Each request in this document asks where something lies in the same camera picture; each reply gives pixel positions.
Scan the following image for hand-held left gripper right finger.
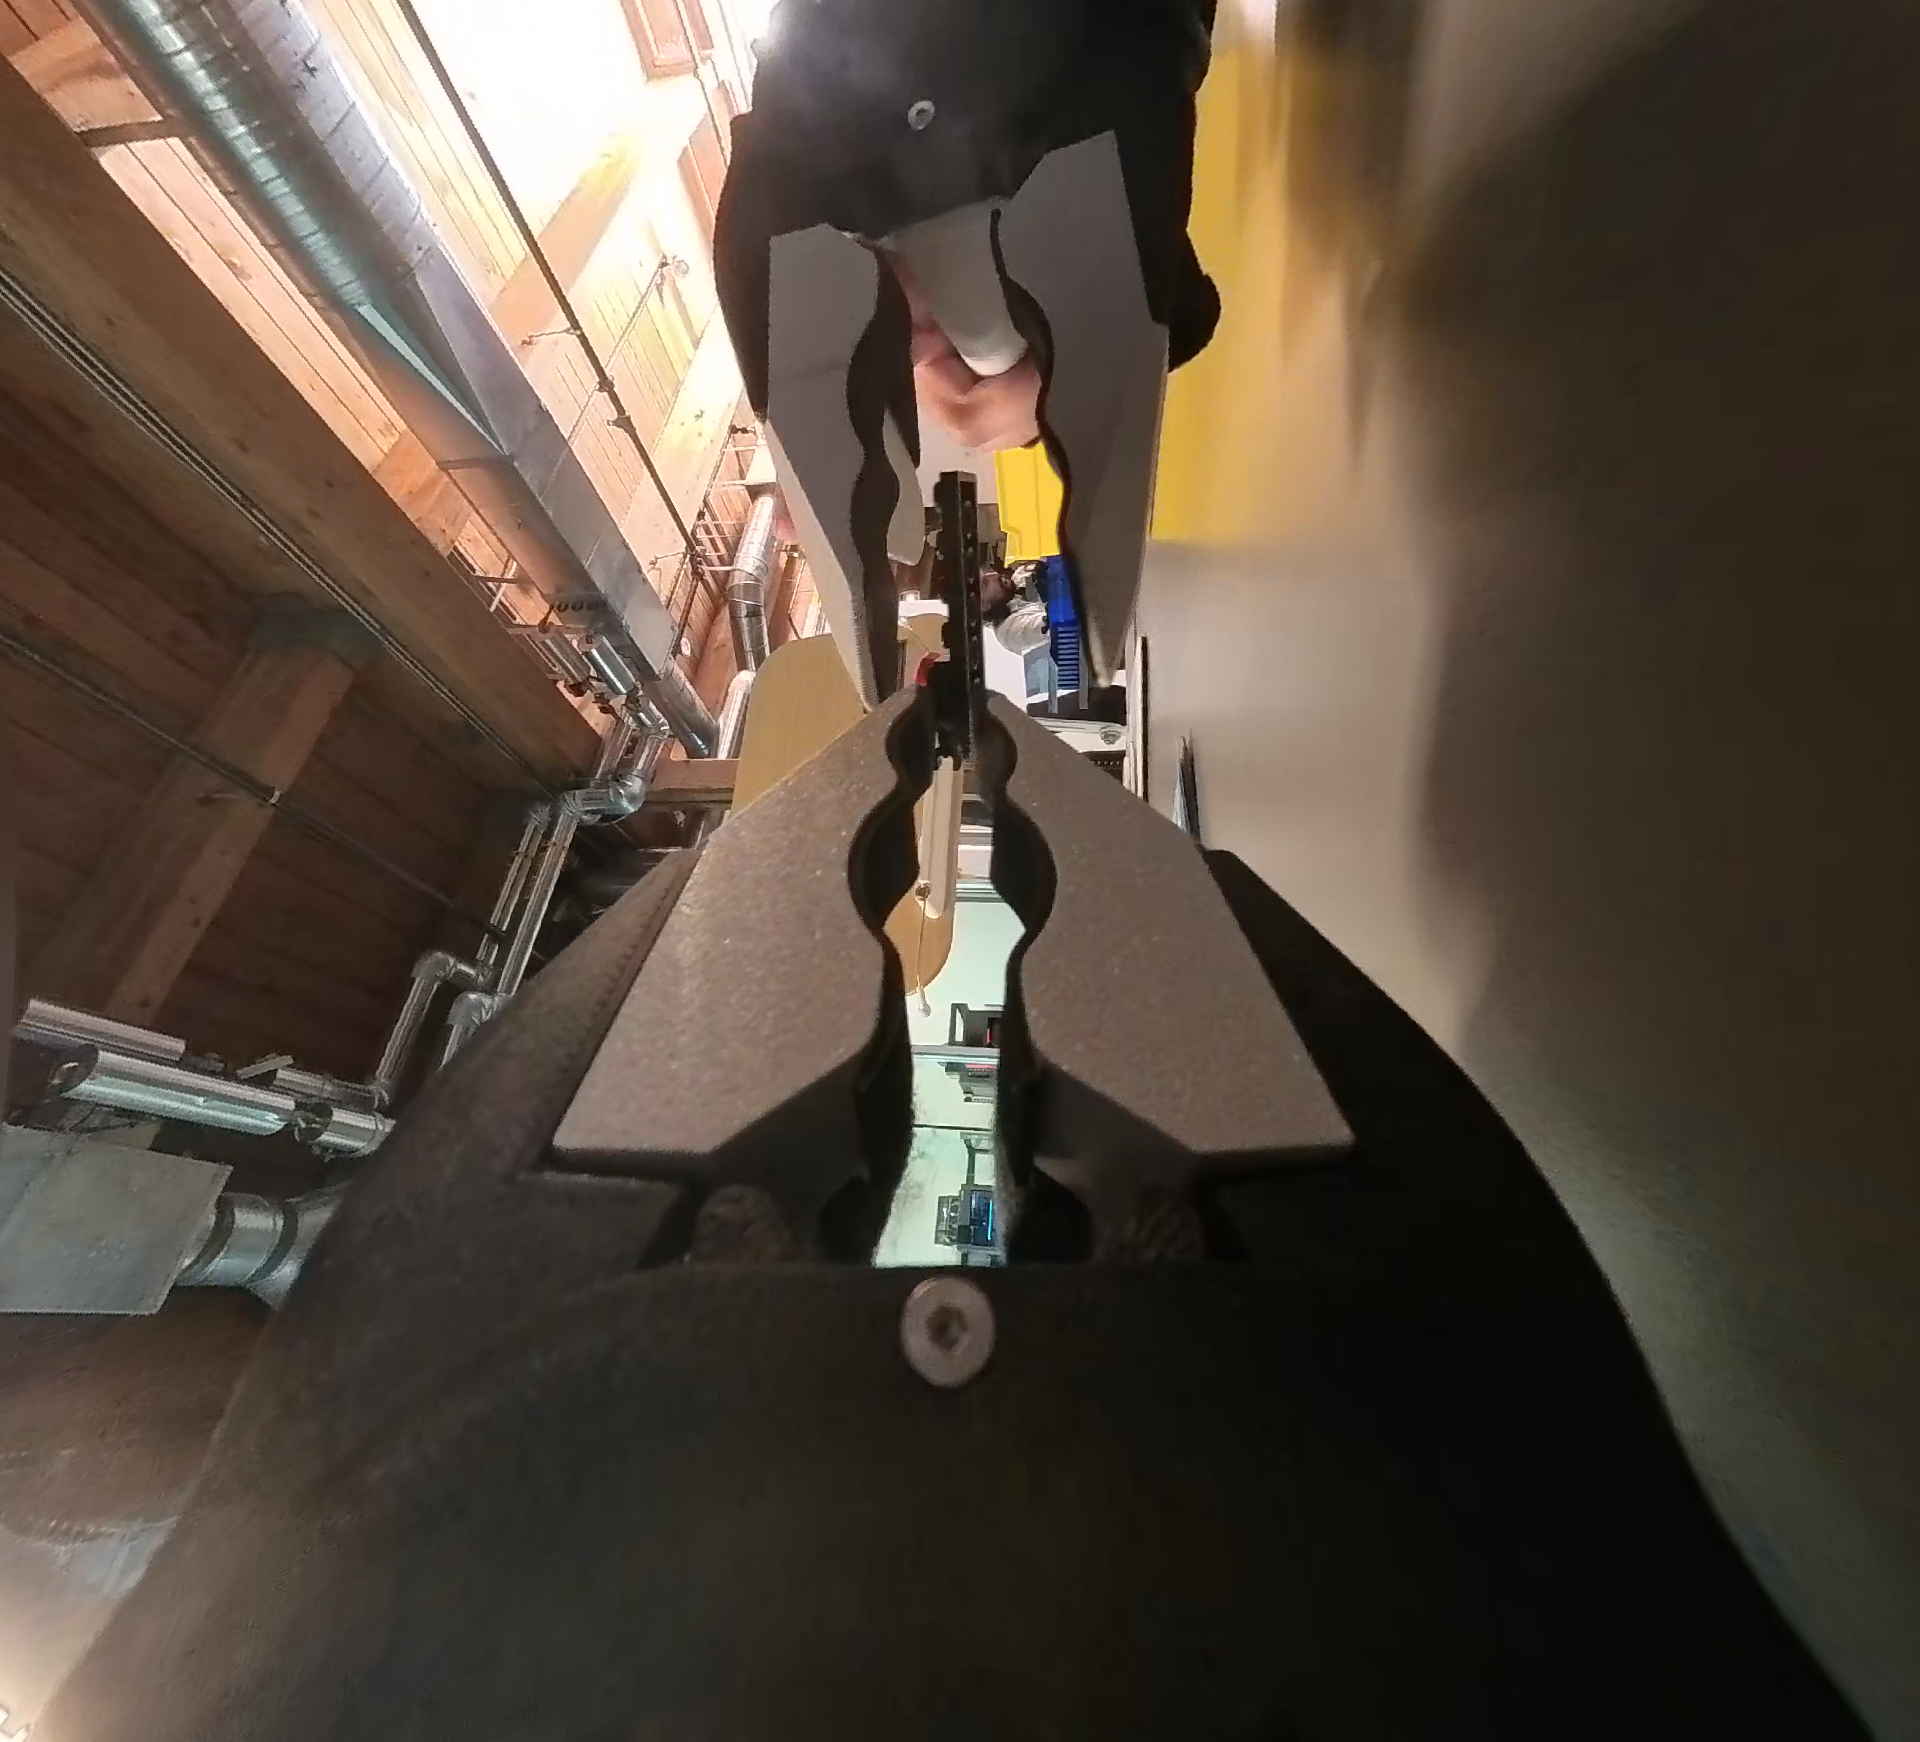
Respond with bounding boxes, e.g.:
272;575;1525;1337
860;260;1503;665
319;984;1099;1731
971;698;1358;1245

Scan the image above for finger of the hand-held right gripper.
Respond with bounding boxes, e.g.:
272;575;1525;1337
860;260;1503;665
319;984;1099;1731
988;127;1175;690
763;221;928;713

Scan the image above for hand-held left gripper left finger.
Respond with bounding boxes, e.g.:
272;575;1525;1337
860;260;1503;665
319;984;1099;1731
552;686;922;1236

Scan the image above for black lego plate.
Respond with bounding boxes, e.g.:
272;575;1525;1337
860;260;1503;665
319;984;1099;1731
917;467;1001;773

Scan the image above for person's right hand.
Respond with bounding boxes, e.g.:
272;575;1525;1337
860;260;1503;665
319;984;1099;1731
906;319;1056;457

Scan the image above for yellow plastic bin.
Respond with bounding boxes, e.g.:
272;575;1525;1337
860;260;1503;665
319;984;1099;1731
988;28;1279;548

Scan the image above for silver metal pipes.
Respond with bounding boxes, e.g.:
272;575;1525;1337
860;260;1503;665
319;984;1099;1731
0;718;663;1162

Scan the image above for light wooden table board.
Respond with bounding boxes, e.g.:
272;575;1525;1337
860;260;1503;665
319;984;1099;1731
733;617;961;998

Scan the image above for blue plastic rack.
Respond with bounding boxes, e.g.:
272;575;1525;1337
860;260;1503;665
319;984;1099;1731
1041;554;1086;713

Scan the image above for silver ventilation duct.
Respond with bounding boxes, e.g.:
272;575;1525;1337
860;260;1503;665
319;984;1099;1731
0;0;724;756

